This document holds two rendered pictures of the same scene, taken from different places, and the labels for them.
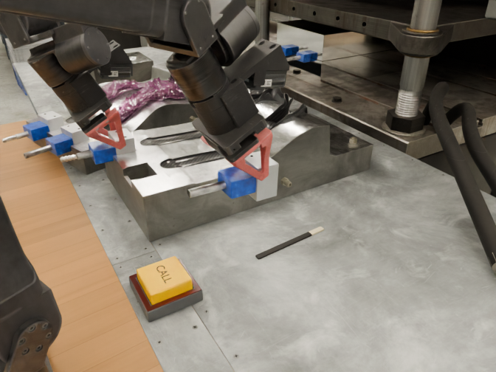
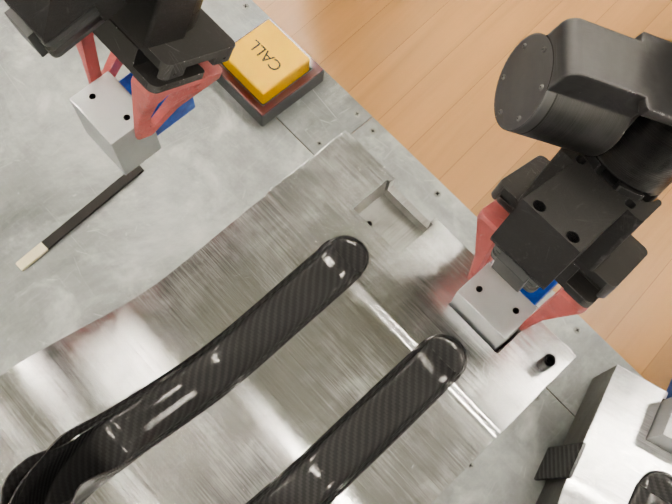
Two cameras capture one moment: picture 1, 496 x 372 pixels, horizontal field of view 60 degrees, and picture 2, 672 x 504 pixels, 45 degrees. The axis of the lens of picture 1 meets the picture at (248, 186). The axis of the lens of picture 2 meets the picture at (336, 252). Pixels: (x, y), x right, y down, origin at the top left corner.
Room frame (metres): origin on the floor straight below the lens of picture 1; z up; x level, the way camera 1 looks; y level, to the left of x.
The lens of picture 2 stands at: (0.89, 0.04, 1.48)
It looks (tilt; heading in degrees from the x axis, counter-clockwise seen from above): 69 degrees down; 157
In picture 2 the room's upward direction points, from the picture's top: 11 degrees clockwise
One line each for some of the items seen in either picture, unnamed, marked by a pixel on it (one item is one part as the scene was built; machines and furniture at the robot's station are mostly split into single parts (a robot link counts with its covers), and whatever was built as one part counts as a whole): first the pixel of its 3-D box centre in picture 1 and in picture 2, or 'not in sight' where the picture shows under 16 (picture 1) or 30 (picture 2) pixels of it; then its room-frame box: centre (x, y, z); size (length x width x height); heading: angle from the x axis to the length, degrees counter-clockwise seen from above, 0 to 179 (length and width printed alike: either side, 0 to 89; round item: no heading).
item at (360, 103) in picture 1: (353, 69); not in sight; (1.77, -0.43, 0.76); 1.30 x 0.84 x 0.07; 31
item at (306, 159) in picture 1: (240, 145); (218, 456); (0.81, 0.02, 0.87); 0.50 x 0.26 x 0.14; 121
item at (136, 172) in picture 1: (141, 180); (392, 222); (0.66, 0.19, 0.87); 0.05 x 0.05 x 0.04; 31
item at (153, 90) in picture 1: (142, 91); not in sight; (1.07, 0.27, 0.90); 0.26 x 0.18 x 0.08; 138
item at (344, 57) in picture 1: (350, 45); not in sight; (1.69, -0.39, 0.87); 0.50 x 0.27 x 0.17; 121
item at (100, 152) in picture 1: (97, 152); (530, 271); (0.72, 0.28, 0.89); 0.13 x 0.05 x 0.05; 121
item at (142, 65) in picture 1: (119, 69); not in sight; (1.49, 0.45, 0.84); 0.20 x 0.15 x 0.07; 121
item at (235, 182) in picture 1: (230, 182); (166, 88); (0.54, 0.03, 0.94); 0.13 x 0.05 x 0.05; 121
